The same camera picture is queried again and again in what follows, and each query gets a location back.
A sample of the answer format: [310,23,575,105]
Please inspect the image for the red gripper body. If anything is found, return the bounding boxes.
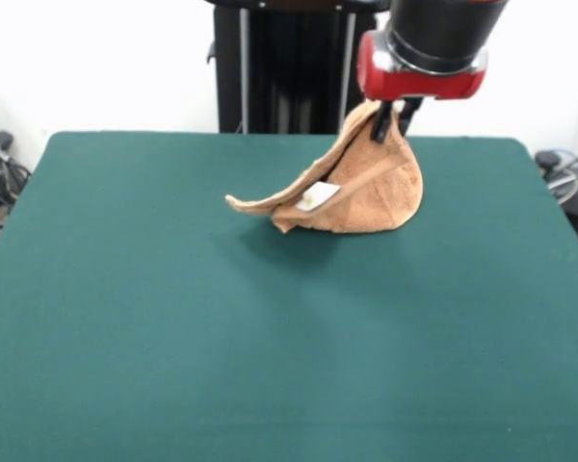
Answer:
[355,29,489,102]

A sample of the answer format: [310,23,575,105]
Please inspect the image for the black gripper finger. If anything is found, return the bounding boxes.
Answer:
[398,97,425,137]
[372,99,397,143]

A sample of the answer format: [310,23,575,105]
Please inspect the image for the orange terry towel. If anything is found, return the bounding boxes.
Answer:
[224,101,426,236]

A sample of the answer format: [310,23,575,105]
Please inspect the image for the dark green table cloth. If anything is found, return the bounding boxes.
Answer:
[0,130,578,462]

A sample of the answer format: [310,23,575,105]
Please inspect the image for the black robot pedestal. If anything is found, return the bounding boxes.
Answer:
[202,0,391,136]

